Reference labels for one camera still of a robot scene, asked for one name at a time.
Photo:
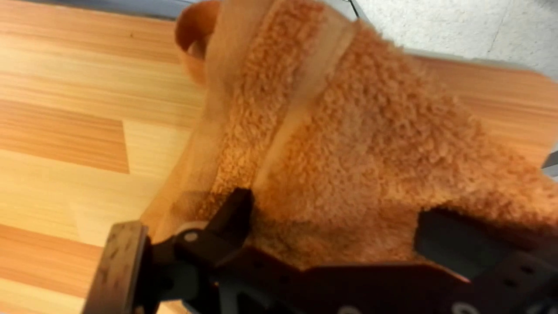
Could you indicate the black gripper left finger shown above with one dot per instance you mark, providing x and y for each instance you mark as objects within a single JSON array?
[{"x": 223, "y": 237}]

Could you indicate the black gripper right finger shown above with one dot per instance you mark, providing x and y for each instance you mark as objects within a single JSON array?
[{"x": 507, "y": 270}]

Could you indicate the orange towel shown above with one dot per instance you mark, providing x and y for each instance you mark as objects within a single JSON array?
[{"x": 341, "y": 136}]

